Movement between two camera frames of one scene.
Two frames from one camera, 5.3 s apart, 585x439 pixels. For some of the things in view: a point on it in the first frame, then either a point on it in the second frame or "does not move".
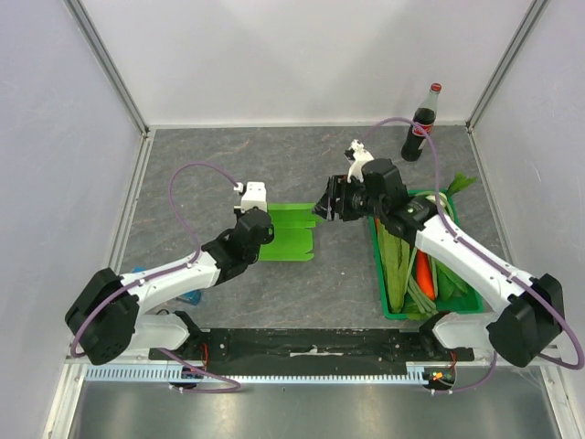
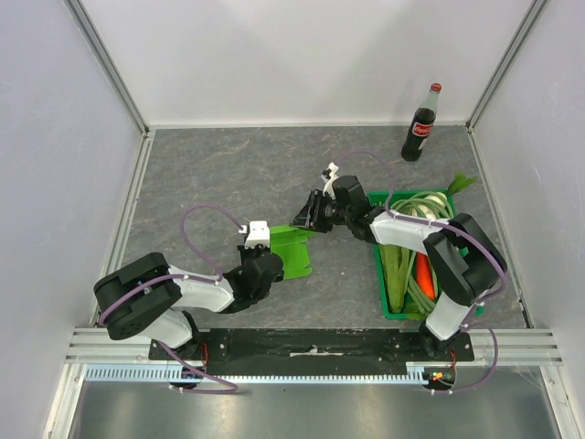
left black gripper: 268,236 → 244,251
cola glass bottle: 415,137 does not move
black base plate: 312,348 does not move
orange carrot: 424,273 does not move
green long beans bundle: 419,295 does not move
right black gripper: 341,204 → 315,211
